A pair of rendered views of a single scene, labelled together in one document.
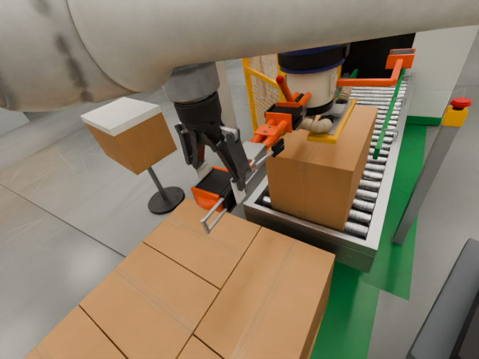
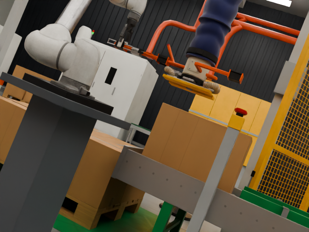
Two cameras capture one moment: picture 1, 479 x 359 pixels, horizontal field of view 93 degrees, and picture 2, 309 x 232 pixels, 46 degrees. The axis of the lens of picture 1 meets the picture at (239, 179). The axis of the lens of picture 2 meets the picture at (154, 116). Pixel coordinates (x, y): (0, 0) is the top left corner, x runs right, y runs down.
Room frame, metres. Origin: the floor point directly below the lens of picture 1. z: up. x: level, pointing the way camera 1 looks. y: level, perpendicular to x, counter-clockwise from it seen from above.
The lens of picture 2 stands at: (-0.32, -2.60, 0.78)
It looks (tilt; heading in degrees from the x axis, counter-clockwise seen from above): 2 degrees up; 66
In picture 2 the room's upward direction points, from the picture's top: 22 degrees clockwise
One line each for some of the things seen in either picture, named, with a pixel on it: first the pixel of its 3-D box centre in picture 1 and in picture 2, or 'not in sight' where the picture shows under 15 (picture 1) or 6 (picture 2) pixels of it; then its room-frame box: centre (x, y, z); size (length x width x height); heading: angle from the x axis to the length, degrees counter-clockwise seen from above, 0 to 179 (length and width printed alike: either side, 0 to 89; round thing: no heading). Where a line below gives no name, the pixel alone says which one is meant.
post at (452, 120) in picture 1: (420, 190); (203, 205); (0.83, -1.01, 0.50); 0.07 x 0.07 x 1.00; 49
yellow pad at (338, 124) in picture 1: (334, 114); (187, 82); (0.78, -0.41, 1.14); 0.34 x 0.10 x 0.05; 140
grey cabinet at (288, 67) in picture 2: not in sight; (290, 80); (1.89, -0.06, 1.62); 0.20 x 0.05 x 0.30; 139
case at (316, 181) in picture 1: (323, 159); (198, 150); (1.00, -0.49, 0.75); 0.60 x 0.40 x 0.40; 139
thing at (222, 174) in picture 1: (217, 188); (121, 46); (0.38, 0.05, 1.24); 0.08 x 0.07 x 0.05; 140
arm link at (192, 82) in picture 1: (189, 77); (134, 16); (0.38, 0.04, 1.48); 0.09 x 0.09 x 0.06
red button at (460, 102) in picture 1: (460, 104); (240, 113); (0.83, -1.01, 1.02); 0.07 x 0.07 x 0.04
